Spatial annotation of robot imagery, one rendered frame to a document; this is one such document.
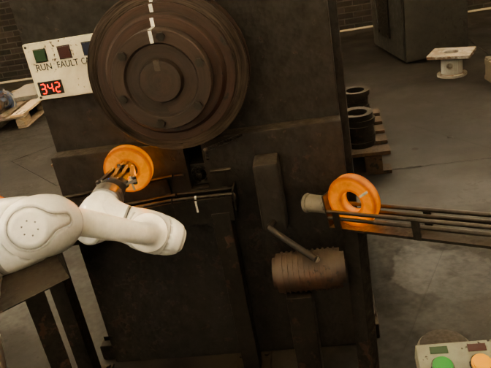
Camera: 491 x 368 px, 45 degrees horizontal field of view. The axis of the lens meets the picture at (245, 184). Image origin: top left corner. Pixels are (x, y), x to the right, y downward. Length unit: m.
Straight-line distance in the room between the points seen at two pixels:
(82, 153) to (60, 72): 0.27
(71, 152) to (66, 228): 1.05
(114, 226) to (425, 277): 1.59
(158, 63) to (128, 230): 0.49
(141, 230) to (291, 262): 0.55
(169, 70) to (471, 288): 1.53
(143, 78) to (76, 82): 0.37
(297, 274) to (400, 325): 0.69
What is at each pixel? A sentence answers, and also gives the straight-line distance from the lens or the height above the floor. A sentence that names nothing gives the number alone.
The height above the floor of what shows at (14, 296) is 0.60.
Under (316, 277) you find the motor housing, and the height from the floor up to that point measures 0.48.
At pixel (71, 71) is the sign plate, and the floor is 1.14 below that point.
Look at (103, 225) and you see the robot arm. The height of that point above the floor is 0.93.
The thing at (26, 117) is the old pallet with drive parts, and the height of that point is 0.09.
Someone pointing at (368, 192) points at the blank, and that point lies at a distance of 1.65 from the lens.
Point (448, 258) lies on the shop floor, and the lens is 2.73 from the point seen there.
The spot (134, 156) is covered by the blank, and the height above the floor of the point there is 0.87.
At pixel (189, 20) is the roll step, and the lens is 1.67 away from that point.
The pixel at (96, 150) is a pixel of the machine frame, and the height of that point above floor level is 0.87.
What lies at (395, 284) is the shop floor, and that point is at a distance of 2.58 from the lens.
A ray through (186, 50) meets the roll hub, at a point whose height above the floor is 1.19.
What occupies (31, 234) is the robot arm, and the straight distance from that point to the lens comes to 0.99.
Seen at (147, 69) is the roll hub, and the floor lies 1.15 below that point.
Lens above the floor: 1.47
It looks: 24 degrees down
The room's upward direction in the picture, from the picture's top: 10 degrees counter-clockwise
